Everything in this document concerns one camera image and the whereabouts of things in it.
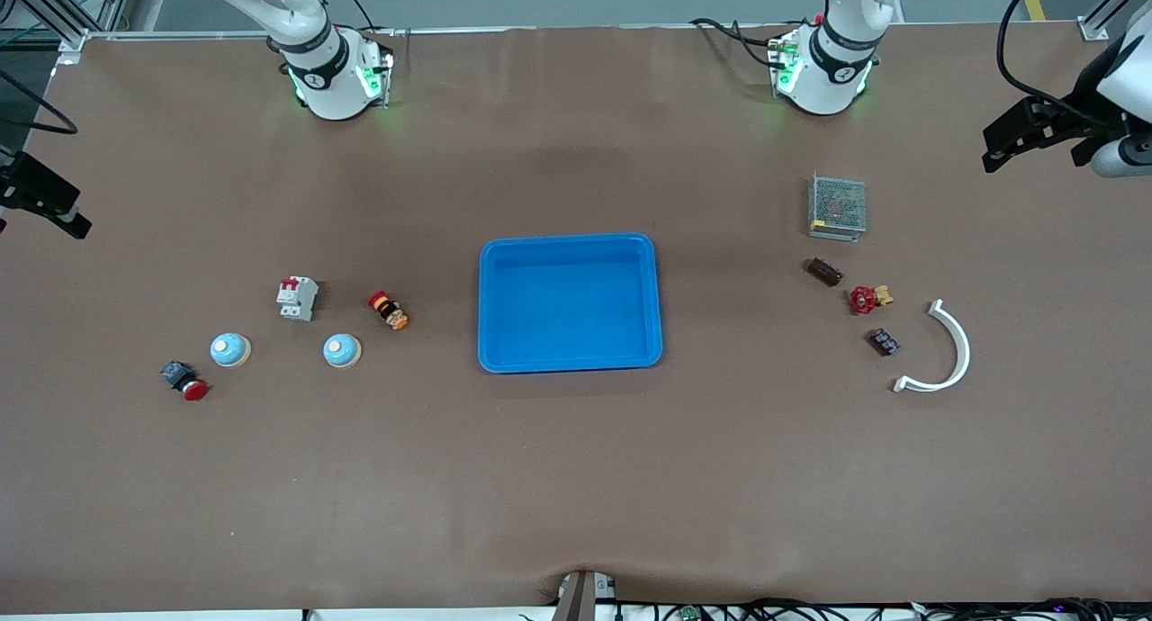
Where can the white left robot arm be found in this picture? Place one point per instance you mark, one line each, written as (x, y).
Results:
(823, 63)

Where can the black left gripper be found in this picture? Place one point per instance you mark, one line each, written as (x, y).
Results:
(1083, 106)

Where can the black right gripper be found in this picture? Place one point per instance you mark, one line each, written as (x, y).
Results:
(27, 182)

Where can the small black relay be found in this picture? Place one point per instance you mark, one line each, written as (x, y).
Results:
(884, 341)

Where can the white red circuit breaker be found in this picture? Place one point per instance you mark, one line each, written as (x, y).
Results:
(297, 298)

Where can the black left camera bracket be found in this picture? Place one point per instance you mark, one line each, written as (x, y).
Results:
(1080, 151)

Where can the metal mesh power supply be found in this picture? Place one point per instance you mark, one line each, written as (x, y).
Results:
(839, 205)

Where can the blue plastic tray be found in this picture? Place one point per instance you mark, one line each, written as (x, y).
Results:
(567, 306)

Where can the red valve handwheel brass fitting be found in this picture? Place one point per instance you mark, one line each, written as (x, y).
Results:
(864, 299)

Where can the white curved plastic bracket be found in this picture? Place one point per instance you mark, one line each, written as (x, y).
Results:
(963, 346)

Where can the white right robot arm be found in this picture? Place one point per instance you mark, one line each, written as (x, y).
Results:
(333, 63)

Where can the red orange pushbutton switch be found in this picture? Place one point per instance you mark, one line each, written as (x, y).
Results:
(389, 310)

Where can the red mushroom button dark body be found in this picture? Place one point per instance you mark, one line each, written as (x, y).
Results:
(184, 380)

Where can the metal table edge clamp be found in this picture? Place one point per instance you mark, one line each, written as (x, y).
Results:
(580, 598)

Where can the aluminium frame post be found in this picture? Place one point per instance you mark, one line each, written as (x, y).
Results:
(1093, 29)
(70, 43)

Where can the light blue call bell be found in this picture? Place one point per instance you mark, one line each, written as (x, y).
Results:
(342, 350)
(229, 349)

